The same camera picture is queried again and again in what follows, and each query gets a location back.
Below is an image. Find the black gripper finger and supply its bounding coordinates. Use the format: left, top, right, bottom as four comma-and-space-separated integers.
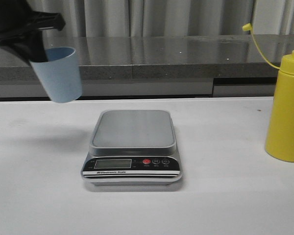
0, 11, 66, 37
0, 30, 48, 66

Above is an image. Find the light blue plastic cup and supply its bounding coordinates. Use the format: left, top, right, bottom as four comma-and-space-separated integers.
30, 47, 82, 103

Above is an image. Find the yellow squeeze bottle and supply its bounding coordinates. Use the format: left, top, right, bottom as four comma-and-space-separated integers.
242, 23, 294, 162

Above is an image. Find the silver digital kitchen scale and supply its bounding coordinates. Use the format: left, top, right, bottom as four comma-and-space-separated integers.
81, 110, 183, 186

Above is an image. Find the grey curtain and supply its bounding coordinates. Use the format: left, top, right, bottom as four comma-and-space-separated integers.
29, 0, 294, 37

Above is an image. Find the grey stone counter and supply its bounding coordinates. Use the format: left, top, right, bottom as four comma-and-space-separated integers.
0, 35, 294, 100

